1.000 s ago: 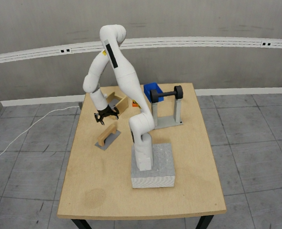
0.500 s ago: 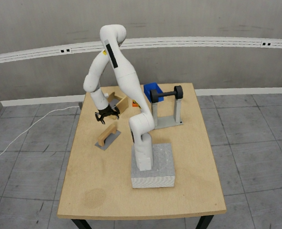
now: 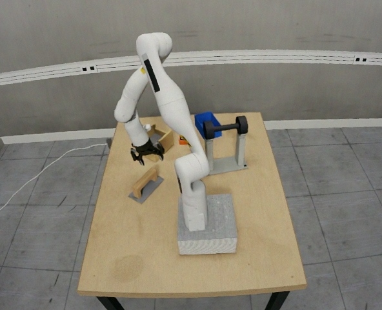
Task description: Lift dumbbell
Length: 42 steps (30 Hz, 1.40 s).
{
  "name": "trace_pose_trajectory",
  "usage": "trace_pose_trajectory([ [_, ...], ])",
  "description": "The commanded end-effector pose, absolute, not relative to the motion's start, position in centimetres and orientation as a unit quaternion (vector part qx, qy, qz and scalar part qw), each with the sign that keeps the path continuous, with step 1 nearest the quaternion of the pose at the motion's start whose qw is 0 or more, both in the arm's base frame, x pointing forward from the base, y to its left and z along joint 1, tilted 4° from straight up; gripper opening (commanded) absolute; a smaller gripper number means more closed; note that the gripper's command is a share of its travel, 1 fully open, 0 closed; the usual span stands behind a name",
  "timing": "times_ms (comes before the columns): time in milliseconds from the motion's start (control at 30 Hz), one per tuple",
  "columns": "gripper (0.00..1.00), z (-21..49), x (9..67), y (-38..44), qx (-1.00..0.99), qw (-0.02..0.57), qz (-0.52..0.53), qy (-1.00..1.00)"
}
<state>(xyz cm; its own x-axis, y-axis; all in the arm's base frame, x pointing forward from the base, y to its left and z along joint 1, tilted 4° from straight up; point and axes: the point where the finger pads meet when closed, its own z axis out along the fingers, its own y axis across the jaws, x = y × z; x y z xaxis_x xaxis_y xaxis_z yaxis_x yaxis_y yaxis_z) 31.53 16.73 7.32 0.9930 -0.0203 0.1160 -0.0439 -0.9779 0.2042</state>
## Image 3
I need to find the wooden crate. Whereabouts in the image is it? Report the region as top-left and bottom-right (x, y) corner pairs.
(143, 123), (174, 162)

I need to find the blue rectangular box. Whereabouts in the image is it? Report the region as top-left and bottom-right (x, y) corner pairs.
(194, 111), (222, 140)

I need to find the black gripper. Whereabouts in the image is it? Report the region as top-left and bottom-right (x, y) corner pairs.
(130, 138), (165, 166)

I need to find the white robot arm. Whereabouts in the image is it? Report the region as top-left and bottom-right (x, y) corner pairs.
(114, 32), (210, 231)

